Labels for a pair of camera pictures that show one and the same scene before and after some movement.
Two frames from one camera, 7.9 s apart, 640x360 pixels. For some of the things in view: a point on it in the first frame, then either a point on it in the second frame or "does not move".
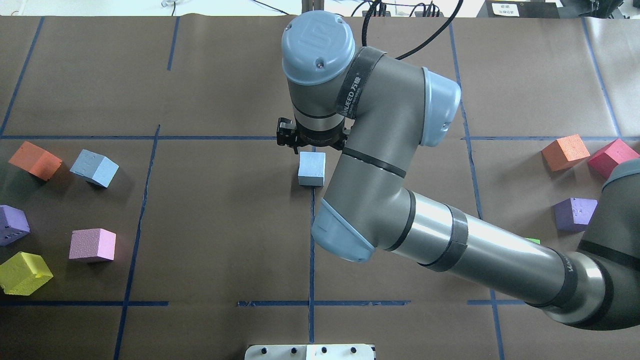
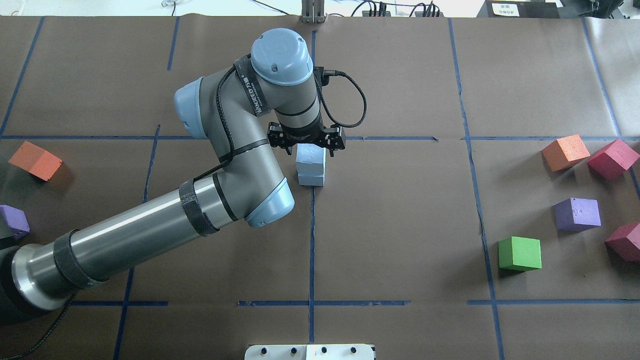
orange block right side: x=565 y=153 does not move
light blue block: x=311 y=168 does not move
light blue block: x=95 y=168 -> x=310 y=161
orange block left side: x=36 y=161 does not move
